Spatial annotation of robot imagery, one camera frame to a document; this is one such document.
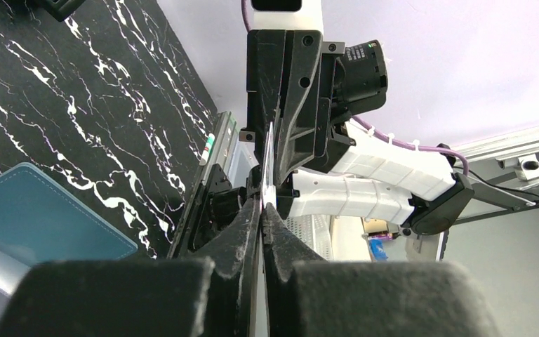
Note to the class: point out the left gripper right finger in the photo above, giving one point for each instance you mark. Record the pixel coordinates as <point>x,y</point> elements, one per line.
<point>309,296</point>

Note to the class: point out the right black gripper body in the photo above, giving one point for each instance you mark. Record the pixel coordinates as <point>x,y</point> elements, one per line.
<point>350,80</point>

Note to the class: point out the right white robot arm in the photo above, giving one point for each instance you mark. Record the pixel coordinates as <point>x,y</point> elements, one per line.
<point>380,178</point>

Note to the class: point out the white striped credit card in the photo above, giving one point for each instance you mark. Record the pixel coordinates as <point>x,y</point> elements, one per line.
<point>268,189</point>

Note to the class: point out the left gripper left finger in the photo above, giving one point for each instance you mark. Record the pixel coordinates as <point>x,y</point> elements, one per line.
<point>209,293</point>

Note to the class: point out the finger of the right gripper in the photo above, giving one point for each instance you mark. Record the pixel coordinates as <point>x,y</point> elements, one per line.
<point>296,131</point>
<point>264,68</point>

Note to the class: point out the blue leather card holder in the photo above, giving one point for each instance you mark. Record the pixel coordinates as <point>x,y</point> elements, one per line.
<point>41,221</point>

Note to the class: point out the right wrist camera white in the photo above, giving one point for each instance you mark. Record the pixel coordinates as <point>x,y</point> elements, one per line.
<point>287,15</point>

